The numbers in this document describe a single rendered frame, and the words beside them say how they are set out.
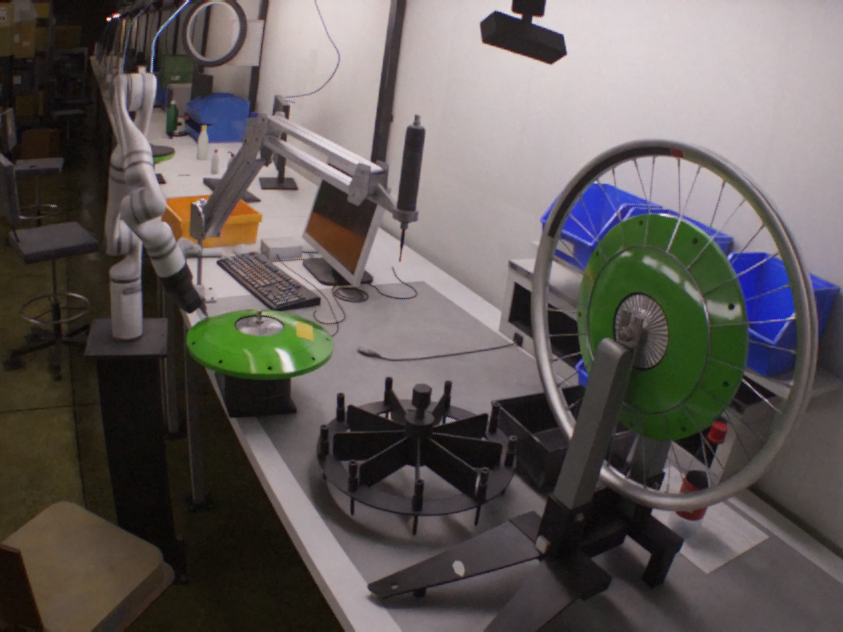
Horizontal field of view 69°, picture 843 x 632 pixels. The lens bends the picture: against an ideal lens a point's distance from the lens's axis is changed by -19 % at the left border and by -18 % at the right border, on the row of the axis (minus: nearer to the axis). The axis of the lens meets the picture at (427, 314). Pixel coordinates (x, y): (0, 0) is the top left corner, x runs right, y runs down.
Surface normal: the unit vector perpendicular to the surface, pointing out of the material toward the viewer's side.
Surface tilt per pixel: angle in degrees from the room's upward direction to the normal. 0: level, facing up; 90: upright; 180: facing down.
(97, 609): 0
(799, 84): 90
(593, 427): 87
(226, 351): 22
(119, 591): 0
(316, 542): 0
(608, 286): 86
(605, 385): 87
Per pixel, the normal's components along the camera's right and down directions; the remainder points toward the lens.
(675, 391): -0.72, 0.29
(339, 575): 0.12, -0.92
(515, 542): -0.15, -0.84
